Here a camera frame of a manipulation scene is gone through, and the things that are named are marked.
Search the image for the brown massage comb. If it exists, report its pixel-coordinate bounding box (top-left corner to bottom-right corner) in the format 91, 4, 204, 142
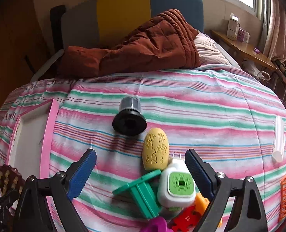
0, 164, 25, 196

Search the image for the orange plastic toy piece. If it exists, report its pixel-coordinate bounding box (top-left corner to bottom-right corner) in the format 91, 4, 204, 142
194, 192, 209, 216

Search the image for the red puzzle piece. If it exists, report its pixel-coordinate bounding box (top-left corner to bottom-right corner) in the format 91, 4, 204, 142
170, 206, 202, 232

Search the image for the white green plug-in device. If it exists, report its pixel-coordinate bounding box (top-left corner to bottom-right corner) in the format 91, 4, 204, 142
157, 154, 196, 210

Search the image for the magenta plastic cup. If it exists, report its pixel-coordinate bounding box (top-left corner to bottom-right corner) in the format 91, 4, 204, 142
140, 216, 173, 232

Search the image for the yellow perforated egg case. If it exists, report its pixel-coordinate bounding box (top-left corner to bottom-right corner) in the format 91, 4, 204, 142
142, 128, 170, 171

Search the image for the black lid grey jar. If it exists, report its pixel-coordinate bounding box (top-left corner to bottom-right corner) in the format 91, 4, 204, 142
112, 95, 147, 137

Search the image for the orange hair claw clip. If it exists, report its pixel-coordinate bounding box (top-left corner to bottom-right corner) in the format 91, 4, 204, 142
278, 176, 286, 222

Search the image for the white plastic tube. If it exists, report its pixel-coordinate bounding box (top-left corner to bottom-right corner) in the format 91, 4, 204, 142
272, 116, 285, 162

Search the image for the pink rimmed white tray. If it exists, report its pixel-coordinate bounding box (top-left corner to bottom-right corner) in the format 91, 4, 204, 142
7, 99, 59, 231

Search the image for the striped bed sheet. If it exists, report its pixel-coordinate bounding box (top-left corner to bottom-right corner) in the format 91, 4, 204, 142
0, 64, 286, 231

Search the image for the wooden side shelf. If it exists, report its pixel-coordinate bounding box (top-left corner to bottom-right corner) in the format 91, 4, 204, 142
210, 30, 286, 85

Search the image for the pink pillow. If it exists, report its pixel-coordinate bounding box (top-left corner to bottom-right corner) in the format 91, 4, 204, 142
194, 32, 230, 66

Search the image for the pink curtain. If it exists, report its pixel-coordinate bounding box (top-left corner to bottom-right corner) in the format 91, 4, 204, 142
263, 0, 286, 62

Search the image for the purple small box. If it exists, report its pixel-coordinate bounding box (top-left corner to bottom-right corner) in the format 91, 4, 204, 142
237, 27, 250, 44

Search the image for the white carton box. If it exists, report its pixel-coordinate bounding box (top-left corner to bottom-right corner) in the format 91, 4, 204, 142
227, 13, 239, 41

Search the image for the brown quilted blanket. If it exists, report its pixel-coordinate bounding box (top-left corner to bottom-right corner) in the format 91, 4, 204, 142
57, 9, 200, 78

